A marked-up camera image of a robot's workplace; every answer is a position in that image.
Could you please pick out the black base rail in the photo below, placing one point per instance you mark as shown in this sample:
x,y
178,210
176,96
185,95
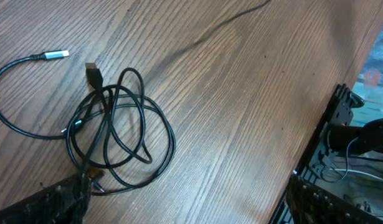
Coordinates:
x,y
333,136

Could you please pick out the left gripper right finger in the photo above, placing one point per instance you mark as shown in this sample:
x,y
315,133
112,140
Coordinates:
x,y
309,203

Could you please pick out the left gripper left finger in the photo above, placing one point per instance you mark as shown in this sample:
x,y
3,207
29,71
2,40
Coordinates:
x,y
63,202

